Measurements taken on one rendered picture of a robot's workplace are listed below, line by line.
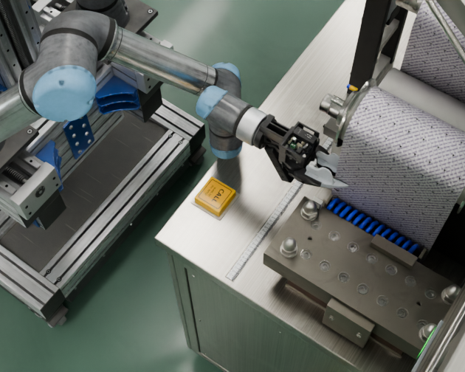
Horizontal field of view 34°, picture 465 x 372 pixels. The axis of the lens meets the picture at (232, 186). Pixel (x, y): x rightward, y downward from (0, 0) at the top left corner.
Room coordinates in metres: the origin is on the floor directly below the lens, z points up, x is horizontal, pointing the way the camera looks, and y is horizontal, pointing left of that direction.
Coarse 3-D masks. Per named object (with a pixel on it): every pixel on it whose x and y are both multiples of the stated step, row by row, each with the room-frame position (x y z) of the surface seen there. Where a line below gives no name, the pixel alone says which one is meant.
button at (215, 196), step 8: (208, 184) 0.84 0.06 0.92; (216, 184) 0.84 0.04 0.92; (224, 184) 0.84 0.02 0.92; (200, 192) 0.82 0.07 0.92; (208, 192) 0.82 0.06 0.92; (216, 192) 0.82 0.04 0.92; (224, 192) 0.82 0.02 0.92; (232, 192) 0.82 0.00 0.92; (200, 200) 0.80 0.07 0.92; (208, 200) 0.80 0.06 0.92; (216, 200) 0.80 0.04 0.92; (224, 200) 0.79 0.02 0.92; (208, 208) 0.78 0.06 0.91; (216, 208) 0.77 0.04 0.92; (224, 208) 0.78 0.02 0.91
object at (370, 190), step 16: (352, 160) 0.74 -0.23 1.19; (336, 176) 0.75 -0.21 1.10; (352, 176) 0.73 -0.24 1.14; (368, 176) 0.71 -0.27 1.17; (384, 176) 0.70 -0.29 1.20; (336, 192) 0.75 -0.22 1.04; (352, 192) 0.73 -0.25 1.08; (368, 192) 0.71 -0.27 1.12; (384, 192) 0.69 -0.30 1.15; (400, 192) 0.67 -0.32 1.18; (368, 208) 0.70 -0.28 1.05; (384, 208) 0.68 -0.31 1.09; (400, 208) 0.67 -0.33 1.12; (416, 208) 0.65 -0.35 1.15; (432, 208) 0.63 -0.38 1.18; (400, 224) 0.66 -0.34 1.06; (416, 224) 0.64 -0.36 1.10; (432, 224) 0.63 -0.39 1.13; (416, 240) 0.63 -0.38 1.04; (432, 240) 0.62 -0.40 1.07
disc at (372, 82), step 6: (372, 78) 0.85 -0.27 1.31; (366, 84) 0.82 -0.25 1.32; (372, 84) 0.85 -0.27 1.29; (360, 90) 0.81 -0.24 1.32; (360, 96) 0.81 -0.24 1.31; (354, 102) 0.79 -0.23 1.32; (348, 108) 0.78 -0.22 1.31; (348, 114) 0.77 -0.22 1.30; (342, 120) 0.76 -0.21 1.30; (342, 126) 0.76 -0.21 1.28; (336, 138) 0.75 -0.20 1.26; (336, 144) 0.75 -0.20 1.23
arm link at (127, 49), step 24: (48, 24) 1.01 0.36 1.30; (72, 24) 1.00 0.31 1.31; (96, 24) 1.02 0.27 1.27; (120, 48) 1.01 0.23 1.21; (144, 48) 1.03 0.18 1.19; (168, 48) 1.06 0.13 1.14; (144, 72) 1.00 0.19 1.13; (168, 72) 1.01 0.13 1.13; (192, 72) 1.02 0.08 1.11; (216, 72) 1.05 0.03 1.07; (240, 96) 1.01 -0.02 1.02
